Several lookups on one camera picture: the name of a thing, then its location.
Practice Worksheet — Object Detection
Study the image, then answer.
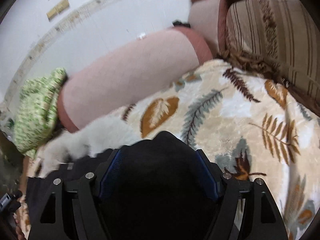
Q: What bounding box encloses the beige wall switch plate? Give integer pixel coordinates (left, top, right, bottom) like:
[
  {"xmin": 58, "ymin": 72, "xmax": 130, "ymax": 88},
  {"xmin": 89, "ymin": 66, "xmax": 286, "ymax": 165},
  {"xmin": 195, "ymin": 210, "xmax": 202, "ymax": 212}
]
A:
[{"xmin": 47, "ymin": 0, "xmax": 70, "ymax": 22}]

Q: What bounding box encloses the black coat with fur collar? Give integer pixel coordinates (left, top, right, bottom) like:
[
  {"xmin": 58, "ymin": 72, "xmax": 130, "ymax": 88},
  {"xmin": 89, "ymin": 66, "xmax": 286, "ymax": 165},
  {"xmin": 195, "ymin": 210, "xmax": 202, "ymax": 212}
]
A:
[{"xmin": 26, "ymin": 115, "xmax": 241, "ymax": 240}]

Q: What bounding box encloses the small black object on bolster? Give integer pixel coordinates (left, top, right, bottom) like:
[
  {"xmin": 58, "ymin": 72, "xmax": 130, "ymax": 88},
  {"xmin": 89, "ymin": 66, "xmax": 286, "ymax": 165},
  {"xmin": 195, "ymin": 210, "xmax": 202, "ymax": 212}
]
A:
[{"xmin": 172, "ymin": 20, "xmax": 191, "ymax": 28}]

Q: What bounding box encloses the small white object on bolster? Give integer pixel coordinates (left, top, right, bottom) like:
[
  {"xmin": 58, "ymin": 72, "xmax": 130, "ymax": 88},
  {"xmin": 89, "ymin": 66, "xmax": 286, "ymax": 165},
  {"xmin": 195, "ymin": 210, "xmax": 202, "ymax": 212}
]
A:
[{"xmin": 137, "ymin": 33, "xmax": 146, "ymax": 40}]

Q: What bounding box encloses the pink bolster cushion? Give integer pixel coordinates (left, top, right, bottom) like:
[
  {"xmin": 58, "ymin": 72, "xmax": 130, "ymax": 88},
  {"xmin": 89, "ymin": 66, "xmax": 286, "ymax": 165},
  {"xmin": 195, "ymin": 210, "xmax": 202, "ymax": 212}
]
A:
[{"xmin": 57, "ymin": 27, "xmax": 213, "ymax": 132}]

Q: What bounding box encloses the leaf patterned beige blanket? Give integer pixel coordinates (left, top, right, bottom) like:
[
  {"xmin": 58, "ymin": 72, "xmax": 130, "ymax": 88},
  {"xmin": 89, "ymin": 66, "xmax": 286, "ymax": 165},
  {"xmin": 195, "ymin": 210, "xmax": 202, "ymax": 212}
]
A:
[{"xmin": 12, "ymin": 58, "xmax": 320, "ymax": 240}]

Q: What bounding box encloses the striped brown sofa cushion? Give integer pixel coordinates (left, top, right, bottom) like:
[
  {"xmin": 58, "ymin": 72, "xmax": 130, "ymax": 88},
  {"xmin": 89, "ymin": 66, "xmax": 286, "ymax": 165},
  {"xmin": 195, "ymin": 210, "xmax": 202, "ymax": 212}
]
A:
[{"xmin": 218, "ymin": 0, "xmax": 319, "ymax": 115}]

